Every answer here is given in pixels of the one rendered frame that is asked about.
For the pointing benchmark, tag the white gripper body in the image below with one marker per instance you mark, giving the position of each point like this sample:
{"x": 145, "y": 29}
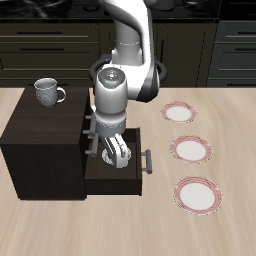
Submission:
{"x": 118, "y": 151}

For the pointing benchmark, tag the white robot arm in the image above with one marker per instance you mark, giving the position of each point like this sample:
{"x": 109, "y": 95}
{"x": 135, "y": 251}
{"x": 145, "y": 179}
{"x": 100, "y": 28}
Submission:
{"x": 133, "y": 40}

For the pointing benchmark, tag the white bowl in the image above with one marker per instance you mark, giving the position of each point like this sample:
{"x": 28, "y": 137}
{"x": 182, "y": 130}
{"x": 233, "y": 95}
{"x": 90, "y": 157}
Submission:
{"x": 105, "y": 156}

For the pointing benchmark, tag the small red-rimmed white plate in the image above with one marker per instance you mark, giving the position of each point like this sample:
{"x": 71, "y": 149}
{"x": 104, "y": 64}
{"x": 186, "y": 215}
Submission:
{"x": 178, "y": 113}

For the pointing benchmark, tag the medium red-rimmed white plate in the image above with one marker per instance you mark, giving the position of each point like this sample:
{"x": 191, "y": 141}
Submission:
{"x": 191, "y": 150}

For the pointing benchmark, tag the large red-rimmed white plate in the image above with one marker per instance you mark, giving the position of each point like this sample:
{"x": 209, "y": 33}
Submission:
{"x": 198, "y": 196}

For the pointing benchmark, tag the dark wooden cabinet drawer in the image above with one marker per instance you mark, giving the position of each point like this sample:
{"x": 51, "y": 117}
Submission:
{"x": 111, "y": 183}

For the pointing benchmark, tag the dark wooden cabinet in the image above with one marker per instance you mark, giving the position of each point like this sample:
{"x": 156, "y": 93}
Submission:
{"x": 43, "y": 143}

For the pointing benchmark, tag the grey patterned mug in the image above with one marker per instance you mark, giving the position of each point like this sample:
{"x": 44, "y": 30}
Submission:
{"x": 46, "y": 93}

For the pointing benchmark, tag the dark kitchen cupboards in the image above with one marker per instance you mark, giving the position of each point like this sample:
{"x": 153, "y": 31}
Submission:
{"x": 50, "y": 50}

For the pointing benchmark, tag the grey kitchen cupboards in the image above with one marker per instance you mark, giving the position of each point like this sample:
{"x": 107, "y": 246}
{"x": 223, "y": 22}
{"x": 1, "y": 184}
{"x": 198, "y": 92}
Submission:
{"x": 233, "y": 53}

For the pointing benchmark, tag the black marble countertop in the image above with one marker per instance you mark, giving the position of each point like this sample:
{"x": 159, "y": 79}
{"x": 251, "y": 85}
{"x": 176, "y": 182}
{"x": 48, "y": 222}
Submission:
{"x": 40, "y": 8}

